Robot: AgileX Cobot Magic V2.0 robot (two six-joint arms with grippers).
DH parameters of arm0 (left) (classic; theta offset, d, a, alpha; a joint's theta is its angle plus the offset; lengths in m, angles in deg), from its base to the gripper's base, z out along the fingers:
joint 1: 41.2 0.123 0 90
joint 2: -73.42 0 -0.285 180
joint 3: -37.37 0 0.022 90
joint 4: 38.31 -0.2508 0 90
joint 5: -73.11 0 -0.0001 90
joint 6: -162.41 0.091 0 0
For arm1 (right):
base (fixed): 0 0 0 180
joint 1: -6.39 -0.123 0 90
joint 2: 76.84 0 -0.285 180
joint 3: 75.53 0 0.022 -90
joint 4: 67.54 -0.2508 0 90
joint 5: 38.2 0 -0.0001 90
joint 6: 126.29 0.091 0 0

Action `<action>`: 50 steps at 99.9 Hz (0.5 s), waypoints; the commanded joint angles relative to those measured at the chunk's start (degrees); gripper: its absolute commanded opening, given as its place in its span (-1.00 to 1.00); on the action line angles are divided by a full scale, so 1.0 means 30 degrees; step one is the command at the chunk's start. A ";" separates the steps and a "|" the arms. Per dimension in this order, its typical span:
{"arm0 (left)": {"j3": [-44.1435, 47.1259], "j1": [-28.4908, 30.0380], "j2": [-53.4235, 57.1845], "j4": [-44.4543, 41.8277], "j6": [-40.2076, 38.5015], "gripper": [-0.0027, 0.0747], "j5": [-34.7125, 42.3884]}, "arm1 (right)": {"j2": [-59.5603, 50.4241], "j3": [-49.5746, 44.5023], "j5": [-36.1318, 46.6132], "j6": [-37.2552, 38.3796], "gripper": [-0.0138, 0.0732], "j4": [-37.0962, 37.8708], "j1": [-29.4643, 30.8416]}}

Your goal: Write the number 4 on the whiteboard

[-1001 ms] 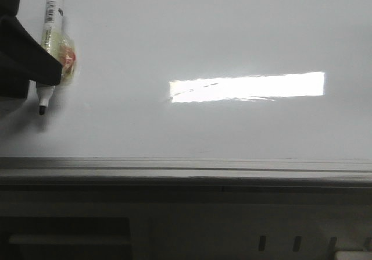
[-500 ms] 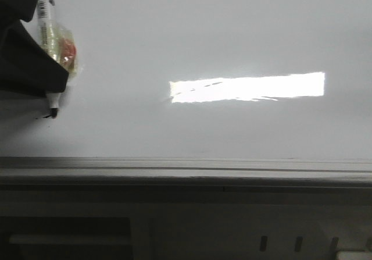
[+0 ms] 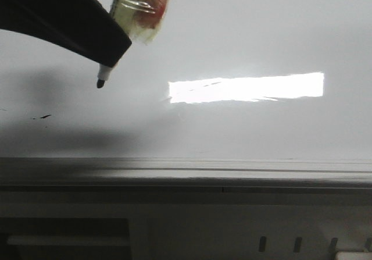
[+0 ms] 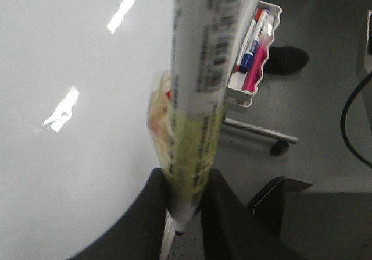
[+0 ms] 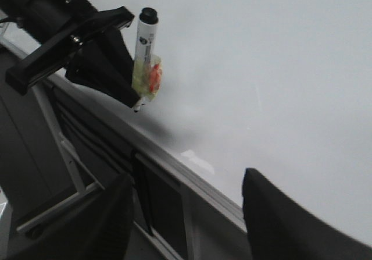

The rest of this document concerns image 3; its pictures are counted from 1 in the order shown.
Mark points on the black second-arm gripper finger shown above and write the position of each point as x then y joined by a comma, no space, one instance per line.
81,26

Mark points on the white black-tipped whiteboard marker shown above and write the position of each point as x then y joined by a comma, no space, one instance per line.
136,20

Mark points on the white box lower right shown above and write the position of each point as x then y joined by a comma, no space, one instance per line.
353,255

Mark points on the white whiteboard with aluminium frame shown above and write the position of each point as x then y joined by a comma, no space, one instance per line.
270,97

